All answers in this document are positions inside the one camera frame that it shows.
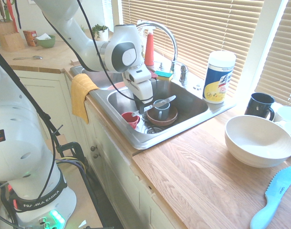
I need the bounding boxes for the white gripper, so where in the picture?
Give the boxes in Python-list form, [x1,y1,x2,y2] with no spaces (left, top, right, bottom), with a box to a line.
[123,71,154,115]

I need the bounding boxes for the pink plate in sink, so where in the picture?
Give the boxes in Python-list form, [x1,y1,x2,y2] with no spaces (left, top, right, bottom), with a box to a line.
[107,81,125,91]

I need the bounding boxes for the red handled knife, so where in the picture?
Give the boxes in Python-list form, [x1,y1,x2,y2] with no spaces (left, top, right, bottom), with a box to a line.
[6,0,19,33]

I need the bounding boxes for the black clamp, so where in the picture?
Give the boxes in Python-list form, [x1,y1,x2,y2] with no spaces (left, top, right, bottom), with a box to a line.
[53,125,85,167]

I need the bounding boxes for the black mug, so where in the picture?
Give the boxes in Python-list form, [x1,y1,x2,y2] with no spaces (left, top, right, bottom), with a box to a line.
[244,92,276,121]

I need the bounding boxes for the white paper napkin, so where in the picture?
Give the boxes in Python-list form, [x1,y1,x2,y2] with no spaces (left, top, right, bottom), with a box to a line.
[35,33,52,41]

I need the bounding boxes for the large white bowl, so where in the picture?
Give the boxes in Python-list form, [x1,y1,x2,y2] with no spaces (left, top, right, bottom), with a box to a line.
[224,114,291,168]

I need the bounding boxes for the metal spoon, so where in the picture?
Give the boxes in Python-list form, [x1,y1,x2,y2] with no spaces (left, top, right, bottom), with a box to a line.
[12,55,43,61]

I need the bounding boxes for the yellow dish cloth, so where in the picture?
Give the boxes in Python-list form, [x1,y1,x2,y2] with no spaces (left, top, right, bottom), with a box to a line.
[71,73,100,125]

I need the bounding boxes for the brown ceramic bowl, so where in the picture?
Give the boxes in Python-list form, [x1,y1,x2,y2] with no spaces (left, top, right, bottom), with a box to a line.
[145,104,179,126]

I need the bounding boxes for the green bowl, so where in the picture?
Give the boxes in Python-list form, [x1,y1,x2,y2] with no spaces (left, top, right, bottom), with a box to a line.
[37,35,56,48]

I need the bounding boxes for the trailing plant in white pot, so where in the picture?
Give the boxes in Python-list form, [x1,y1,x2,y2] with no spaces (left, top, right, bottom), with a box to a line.
[91,23,110,42]

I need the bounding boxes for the metal sink drain strainer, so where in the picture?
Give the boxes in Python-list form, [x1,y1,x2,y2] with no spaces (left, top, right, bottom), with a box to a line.
[145,126,163,135]

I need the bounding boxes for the stainless steel double sink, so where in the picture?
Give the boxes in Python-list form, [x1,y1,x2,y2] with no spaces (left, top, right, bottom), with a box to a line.
[69,64,237,150]

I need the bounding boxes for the yellow green sponge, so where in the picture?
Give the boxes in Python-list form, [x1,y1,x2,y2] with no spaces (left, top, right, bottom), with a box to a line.
[155,70,174,82]

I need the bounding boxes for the wide beige window blinds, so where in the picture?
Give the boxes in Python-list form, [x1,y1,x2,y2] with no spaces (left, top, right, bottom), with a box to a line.
[121,0,265,97]

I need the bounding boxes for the red cup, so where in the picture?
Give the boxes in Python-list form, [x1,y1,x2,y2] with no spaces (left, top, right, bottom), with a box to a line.
[121,112,141,129]

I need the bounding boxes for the white handled steel knife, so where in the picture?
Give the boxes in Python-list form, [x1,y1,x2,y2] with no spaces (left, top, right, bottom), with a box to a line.
[132,95,177,117]

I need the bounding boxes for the wooden knife block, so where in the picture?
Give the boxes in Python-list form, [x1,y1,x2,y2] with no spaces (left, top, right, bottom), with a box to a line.
[0,19,26,52]

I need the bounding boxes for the red plastic bottle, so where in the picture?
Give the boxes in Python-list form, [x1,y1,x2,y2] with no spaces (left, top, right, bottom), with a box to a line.
[144,32,156,66]

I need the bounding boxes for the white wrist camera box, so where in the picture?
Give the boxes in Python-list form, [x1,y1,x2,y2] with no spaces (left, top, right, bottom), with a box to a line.
[125,67,152,84]

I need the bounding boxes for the chrome gooseneck faucet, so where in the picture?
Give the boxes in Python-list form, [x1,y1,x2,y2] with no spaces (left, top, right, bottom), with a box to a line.
[135,21,190,84]

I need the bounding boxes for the yellow and purple wire bundle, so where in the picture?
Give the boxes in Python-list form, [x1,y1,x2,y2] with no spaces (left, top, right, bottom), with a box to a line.
[54,156,89,178]

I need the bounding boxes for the disinfecting wipes canister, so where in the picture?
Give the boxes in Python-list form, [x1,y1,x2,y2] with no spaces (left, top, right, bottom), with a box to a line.
[202,50,237,104]

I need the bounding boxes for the light blue serrated knife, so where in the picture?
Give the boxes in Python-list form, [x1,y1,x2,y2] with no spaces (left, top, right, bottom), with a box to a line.
[249,166,291,229]

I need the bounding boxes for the orange cardboard box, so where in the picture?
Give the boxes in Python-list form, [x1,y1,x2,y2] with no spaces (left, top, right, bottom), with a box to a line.
[22,30,38,47]

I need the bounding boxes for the grey blue mug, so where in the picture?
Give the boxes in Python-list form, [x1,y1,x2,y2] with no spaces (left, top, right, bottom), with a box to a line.
[153,99,171,120]

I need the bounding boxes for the white mug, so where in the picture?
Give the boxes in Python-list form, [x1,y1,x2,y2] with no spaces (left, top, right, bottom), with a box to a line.
[273,105,291,157]

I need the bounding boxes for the narrow beige window blinds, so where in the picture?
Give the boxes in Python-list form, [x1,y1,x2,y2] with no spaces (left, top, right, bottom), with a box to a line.
[254,0,291,107]

